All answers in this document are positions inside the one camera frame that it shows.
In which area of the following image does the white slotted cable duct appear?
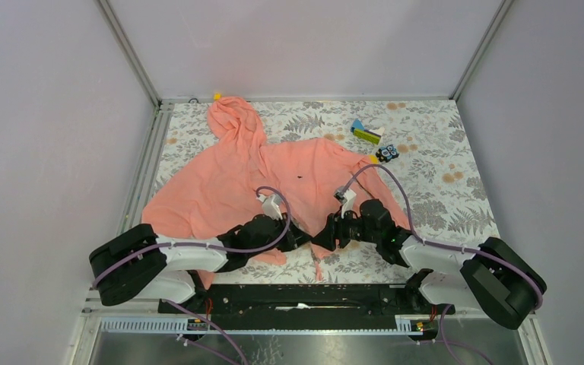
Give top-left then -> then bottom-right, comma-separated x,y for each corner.
100,316 -> 424,336

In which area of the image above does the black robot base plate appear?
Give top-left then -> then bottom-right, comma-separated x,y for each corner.
158,284 -> 445,324

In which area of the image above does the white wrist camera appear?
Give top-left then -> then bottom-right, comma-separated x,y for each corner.
257,194 -> 284,221
334,186 -> 357,218

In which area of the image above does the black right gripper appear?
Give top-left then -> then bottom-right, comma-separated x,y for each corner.
311,205 -> 380,252

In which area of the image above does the floral patterned table mat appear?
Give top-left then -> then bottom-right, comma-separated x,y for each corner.
125,100 -> 502,286

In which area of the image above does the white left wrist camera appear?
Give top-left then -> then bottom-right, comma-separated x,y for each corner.
257,194 -> 284,221

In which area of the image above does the blue green white box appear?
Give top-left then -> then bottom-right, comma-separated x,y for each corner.
351,119 -> 386,145

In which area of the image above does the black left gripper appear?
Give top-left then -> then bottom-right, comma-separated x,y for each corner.
248,212 -> 312,258

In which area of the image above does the black blue patterned toy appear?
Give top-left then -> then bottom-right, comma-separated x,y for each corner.
375,144 -> 399,163

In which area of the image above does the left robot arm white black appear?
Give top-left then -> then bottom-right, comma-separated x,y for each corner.
89,214 -> 311,313

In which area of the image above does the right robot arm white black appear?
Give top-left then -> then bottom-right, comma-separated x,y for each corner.
312,199 -> 548,330

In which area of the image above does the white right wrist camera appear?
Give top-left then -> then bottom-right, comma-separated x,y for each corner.
334,186 -> 357,218

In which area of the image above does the salmon pink hooded jacket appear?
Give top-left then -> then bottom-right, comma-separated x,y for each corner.
141,97 -> 413,290

